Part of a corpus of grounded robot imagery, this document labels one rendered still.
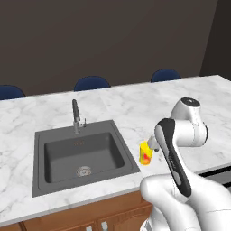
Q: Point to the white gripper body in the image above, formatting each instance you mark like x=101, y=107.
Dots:
x=152, y=143

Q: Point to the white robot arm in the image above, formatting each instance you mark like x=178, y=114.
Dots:
x=192, y=132

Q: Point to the yellow cup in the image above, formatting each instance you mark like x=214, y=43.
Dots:
x=145, y=155

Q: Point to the dark grey sink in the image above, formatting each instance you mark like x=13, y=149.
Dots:
x=81, y=156

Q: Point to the grey sink tap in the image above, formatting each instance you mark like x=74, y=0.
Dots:
x=76, y=115

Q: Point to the blue chair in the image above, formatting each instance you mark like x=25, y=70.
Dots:
x=10, y=92
x=91, y=83
x=165, y=75

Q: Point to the grey dishwasher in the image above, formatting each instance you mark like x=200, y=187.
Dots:
x=221, y=177

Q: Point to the wooden cupboard door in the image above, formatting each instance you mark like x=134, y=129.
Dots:
x=129, y=221
x=60, y=227

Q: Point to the wooden cupboard panel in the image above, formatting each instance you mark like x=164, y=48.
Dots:
x=90, y=210

